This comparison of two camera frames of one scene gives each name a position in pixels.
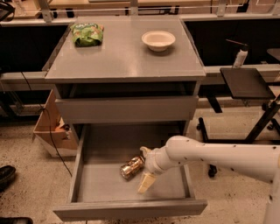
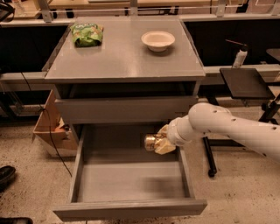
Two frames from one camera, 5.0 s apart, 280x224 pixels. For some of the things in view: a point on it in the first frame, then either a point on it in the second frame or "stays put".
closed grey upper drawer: [124, 108] stays put
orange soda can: [132, 166] -> [150, 142]
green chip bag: [87, 34] stays put
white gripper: [152, 162] -> [172, 135]
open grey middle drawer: [99, 192] stays put
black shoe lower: [16, 220] stays put
